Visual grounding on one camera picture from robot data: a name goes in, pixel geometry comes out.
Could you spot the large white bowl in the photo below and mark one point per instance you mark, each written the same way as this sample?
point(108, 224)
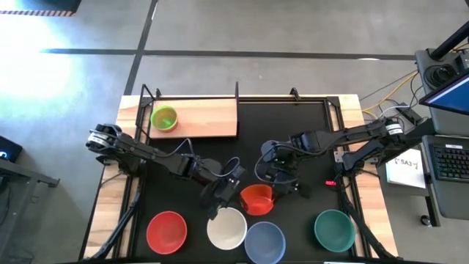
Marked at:
point(229, 231)

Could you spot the large red bowl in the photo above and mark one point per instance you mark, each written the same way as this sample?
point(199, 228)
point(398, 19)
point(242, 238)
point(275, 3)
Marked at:
point(166, 232)

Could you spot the grey metal bracket plate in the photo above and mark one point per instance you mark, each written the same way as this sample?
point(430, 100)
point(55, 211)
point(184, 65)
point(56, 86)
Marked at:
point(339, 156)

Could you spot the white paper sheet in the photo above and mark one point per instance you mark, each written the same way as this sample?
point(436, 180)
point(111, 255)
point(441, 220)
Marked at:
point(405, 170)

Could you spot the small translucent green bowl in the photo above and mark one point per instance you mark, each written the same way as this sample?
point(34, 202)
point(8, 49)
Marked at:
point(166, 122)

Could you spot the large dark green bowl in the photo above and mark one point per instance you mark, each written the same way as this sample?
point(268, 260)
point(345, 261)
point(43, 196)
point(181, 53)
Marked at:
point(334, 231)

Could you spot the striped hazard tape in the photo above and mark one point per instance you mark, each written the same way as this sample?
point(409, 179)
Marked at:
point(36, 13)

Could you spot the blue screen monitor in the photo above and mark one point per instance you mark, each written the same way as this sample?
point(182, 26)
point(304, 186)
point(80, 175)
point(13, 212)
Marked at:
point(450, 97)

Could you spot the wooden shelf board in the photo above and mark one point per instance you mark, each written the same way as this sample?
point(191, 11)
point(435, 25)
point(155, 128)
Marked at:
point(205, 118)

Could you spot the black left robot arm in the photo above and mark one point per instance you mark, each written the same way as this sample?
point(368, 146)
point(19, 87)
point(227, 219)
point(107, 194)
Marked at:
point(146, 152)

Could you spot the black table mat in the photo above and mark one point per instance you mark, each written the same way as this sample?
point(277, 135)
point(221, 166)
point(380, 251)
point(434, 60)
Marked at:
point(311, 110)

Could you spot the black caster wheel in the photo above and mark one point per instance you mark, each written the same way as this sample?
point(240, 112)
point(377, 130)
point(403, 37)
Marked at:
point(425, 220)

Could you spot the black metal shelf frame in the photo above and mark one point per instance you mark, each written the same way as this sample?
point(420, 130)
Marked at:
point(236, 89)

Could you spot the black box device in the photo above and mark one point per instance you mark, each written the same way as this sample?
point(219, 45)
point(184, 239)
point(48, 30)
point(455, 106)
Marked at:
point(9, 148)

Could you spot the small red indicator light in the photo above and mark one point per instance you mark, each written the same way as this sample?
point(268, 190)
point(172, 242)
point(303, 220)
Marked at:
point(329, 182)

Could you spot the black computer keyboard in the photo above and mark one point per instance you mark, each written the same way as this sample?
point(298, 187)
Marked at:
point(452, 163)

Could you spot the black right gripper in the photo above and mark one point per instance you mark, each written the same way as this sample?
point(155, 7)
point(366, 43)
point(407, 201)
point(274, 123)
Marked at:
point(280, 161)

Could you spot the large blue bowl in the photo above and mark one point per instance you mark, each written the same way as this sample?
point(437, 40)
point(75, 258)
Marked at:
point(265, 242)

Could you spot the small translucent red bowl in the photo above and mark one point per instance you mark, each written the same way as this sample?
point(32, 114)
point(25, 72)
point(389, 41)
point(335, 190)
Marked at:
point(257, 201)

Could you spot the black metal rig frame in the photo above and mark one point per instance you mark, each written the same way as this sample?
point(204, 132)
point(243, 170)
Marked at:
point(334, 103)

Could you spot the black floor mat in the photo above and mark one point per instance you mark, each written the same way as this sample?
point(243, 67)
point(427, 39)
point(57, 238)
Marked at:
point(55, 4)

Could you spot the grey equipment cart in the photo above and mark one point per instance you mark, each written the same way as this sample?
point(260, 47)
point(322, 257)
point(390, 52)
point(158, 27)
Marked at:
point(450, 124)

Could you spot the black pole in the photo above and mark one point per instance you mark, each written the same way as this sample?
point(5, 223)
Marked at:
point(450, 42)

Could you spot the grey metal stand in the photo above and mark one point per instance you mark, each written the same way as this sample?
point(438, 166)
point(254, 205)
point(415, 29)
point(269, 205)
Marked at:
point(22, 172)

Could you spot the black power strip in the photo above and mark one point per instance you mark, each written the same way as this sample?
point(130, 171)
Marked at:
point(410, 111)

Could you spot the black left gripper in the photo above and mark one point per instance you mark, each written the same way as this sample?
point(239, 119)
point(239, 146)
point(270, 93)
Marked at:
point(229, 179)

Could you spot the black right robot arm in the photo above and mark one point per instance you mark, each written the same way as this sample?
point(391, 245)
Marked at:
point(366, 133)

